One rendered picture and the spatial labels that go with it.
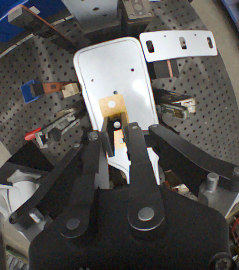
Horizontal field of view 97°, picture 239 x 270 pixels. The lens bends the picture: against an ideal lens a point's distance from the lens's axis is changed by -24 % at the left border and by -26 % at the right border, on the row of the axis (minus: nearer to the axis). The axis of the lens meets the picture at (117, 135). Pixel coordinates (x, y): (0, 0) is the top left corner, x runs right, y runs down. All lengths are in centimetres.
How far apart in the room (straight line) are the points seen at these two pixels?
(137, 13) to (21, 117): 85
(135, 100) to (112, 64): 14
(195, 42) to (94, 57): 35
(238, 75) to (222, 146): 127
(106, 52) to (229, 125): 94
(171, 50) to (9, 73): 91
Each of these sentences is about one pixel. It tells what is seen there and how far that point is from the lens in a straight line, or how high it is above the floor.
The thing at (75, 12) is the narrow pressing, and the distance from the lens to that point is 39.
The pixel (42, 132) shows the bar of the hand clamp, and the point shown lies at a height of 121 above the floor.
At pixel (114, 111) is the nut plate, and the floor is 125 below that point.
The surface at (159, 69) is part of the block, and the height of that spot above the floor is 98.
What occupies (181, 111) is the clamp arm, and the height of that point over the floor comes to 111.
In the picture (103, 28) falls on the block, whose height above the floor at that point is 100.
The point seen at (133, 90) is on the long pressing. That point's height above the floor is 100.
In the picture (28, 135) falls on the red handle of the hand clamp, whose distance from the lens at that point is 41.
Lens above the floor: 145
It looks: 68 degrees down
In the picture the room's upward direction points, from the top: 179 degrees clockwise
